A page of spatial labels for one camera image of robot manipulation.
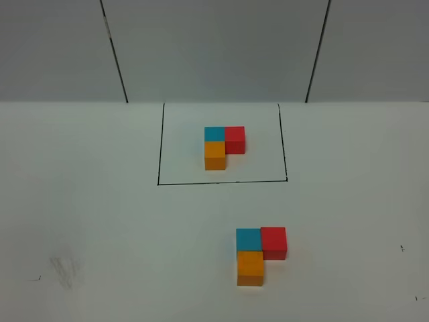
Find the red template block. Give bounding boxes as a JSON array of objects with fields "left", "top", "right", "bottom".
[{"left": 225, "top": 126, "right": 246, "bottom": 154}]

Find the blue template block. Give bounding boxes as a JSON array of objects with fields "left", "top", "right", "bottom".
[{"left": 204, "top": 127, "right": 225, "bottom": 142}]

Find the orange template block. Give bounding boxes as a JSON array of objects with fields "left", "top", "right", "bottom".
[{"left": 204, "top": 142, "right": 226, "bottom": 170}]

